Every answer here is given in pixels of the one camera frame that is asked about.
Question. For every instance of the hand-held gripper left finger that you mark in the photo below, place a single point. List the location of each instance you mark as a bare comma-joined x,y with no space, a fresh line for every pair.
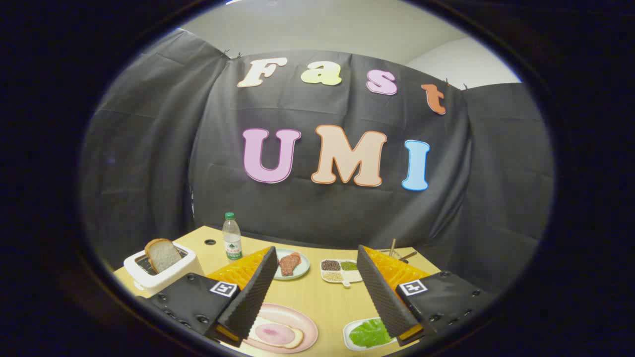
253,292

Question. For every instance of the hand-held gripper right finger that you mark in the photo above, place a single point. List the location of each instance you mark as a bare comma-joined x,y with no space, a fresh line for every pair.
379,292

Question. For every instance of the green lettuce leaf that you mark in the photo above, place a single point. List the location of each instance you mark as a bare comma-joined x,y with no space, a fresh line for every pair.
369,333

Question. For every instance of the toast bread slice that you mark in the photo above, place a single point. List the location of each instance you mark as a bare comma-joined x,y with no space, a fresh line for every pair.
162,255

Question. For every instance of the white divided dish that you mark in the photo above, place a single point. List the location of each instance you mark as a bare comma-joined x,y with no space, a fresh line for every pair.
354,276

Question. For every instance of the green bean pile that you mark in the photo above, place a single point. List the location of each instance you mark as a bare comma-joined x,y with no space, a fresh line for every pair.
349,266

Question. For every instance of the pink ham slice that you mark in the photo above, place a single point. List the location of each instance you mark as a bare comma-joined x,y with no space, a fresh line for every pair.
274,333

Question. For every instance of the wooden utensil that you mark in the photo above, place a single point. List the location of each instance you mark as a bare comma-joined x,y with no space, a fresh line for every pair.
409,255
393,246

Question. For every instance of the white square plate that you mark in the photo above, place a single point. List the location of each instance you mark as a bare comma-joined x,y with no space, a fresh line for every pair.
348,329

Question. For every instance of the pale bean pile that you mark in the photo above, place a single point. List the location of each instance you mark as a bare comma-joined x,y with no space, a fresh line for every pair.
333,276

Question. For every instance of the light blue round plate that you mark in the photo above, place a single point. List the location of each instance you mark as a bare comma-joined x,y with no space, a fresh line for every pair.
302,270

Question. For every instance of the dark bean pile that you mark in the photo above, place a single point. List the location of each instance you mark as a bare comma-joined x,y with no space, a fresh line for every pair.
330,265

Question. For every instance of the clear water bottle green cap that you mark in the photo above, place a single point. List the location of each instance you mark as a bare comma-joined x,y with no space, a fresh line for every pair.
231,240

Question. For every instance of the pink round plate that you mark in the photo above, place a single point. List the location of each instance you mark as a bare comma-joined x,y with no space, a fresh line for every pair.
307,322

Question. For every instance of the ham-topped bread slice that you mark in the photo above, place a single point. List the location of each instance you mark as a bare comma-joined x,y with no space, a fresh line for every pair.
296,339

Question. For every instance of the white toaster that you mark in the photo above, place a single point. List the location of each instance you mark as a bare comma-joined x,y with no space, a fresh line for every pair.
163,280

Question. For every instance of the black backdrop cloth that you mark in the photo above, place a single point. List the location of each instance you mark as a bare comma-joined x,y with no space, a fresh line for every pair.
322,208

